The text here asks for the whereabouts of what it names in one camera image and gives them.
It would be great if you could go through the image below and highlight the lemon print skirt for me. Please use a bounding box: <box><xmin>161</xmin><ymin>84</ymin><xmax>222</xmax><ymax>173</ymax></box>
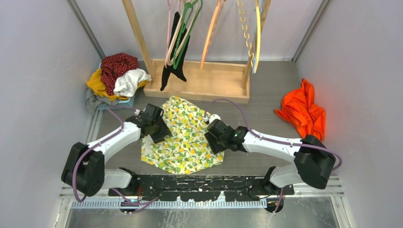
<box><xmin>141</xmin><ymin>96</ymin><xmax>225</xmax><ymax>175</ymax></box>

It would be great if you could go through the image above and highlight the black skirt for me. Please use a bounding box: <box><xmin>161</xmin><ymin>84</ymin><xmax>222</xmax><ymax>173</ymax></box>
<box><xmin>159</xmin><ymin>11</ymin><xmax>192</xmax><ymax>92</ymax></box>

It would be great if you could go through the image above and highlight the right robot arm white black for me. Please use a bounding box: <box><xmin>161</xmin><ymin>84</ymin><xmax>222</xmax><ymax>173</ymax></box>
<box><xmin>204</xmin><ymin>119</ymin><xmax>336</xmax><ymax>195</ymax></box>

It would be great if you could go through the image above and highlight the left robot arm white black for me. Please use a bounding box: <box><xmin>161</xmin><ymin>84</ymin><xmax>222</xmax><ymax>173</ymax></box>
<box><xmin>61</xmin><ymin>104</ymin><xmax>172</xmax><ymax>202</ymax></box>

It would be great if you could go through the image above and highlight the wooden hanger rack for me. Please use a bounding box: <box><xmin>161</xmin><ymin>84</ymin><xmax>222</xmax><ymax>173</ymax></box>
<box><xmin>123</xmin><ymin>0</ymin><xmax>270</xmax><ymax>104</ymax></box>

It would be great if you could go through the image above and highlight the beige hanger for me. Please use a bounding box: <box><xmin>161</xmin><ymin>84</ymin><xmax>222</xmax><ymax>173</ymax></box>
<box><xmin>166</xmin><ymin>0</ymin><xmax>199</xmax><ymax>67</ymax></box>

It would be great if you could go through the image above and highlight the pink hanger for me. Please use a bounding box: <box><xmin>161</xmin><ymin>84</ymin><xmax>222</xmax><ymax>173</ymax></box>
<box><xmin>164</xmin><ymin>0</ymin><xmax>180</xmax><ymax>67</ymax></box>

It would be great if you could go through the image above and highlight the yellow hanger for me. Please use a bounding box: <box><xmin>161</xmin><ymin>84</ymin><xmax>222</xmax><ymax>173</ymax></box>
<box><xmin>252</xmin><ymin>0</ymin><xmax>262</xmax><ymax>74</ymax></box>

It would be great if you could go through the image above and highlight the orange wavy hanger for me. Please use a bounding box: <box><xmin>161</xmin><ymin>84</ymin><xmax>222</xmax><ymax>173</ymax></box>
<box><xmin>209</xmin><ymin>0</ymin><xmax>226</xmax><ymax>39</ymax></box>

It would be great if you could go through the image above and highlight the light blue plastic basket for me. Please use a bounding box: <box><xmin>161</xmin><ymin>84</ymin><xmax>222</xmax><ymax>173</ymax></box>
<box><xmin>96</xmin><ymin>96</ymin><xmax>134</xmax><ymax>110</ymax></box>

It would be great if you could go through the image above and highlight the white garment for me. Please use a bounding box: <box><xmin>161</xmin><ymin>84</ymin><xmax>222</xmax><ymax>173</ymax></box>
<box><xmin>113</xmin><ymin>68</ymin><xmax>152</xmax><ymax>97</ymax></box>

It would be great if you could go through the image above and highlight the grey garment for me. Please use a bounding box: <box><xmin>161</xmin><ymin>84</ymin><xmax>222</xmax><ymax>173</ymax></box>
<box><xmin>86</xmin><ymin>88</ymin><xmax>103</xmax><ymax>115</ymax></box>

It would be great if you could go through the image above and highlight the red polka dot garment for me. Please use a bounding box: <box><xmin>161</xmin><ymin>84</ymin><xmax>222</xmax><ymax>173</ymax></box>
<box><xmin>101</xmin><ymin>53</ymin><xmax>138</xmax><ymax>95</ymax></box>

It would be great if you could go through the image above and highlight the mustard yellow garment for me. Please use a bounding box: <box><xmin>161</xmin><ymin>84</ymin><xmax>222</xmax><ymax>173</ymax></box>
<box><xmin>86</xmin><ymin>68</ymin><xmax>129</xmax><ymax>101</ymax></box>

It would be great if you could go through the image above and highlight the orange garment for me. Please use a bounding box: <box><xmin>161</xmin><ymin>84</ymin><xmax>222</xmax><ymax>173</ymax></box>
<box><xmin>274</xmin><ymin>78</ymin><xmax>326</xmax><ymax>141</ymax></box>

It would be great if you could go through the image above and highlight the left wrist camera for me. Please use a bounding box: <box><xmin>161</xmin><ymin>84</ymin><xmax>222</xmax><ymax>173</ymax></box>
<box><xmin>134</xmin><ymin>109</ymin><xmax>145</xmax><ymax>116</ymax></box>

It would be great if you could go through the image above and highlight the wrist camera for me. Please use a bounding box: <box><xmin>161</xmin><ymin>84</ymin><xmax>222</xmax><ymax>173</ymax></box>
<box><xmin>203</xmin><ymin>114</ymin><xmax>221</xmax><ymax>124</ymax></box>
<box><xmin>134</xmin><ymin>109</ymin><xmax>145</xmax><ymax>116</ymax></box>

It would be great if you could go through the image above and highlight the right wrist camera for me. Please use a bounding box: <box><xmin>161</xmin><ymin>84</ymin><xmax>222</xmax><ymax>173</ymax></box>
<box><xmin>203</xmin><ymin>114</ymin><xmax>221</xmax><ymax>124</ymax></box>

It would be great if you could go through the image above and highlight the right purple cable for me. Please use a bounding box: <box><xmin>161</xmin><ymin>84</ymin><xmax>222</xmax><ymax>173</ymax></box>
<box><xmin>204</xmin><ymin>98</ymin><xmax>343</xmax><ymax>215</ymax></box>

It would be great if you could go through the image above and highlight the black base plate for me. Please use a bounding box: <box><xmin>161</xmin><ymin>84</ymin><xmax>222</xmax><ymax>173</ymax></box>
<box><xmin>108</xmin><ymin>175</ymin><xmax>281</xmax><ymax>202</ymax></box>

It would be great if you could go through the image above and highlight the aluminium slotted rail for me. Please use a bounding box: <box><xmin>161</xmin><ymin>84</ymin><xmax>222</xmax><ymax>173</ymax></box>
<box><xmin>71</xmin><ymin>197</ymin><xmax>267</xmax><ymax>209</ymax></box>

